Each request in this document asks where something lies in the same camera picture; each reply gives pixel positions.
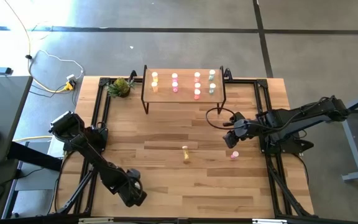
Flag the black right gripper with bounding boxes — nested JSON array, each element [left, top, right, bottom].
[[223, 111, 256, 149]]

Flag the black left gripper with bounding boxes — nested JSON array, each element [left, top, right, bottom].
[[113, 167, 148, 208]]

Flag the wooden shelf with black legs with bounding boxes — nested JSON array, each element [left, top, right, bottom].
[[140, 64, 227, 115]]

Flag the black floor beam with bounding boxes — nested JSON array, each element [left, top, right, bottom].
[[7, 141, 63, 172]]

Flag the green plant in black pot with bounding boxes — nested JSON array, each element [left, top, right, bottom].
[[106, 77, 135, 99]]

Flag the grey desk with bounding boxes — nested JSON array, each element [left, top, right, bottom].
[[0, 74, 34, 166]]

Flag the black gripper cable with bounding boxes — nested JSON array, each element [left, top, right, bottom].
[[204, 106, 239, 131]]

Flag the silver metal bracket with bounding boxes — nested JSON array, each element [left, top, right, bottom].
[[252, 218, 287, 224], [78, 217, 114, 224]]

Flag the black aluminium table frame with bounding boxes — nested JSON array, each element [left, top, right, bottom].
[[50, 76, 315, 218]]

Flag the grey-blue table frame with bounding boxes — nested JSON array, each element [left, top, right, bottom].
[[323, 83, 358, 183]]

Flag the white cable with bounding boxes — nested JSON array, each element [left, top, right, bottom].
[[29, 49, 85, 80]]

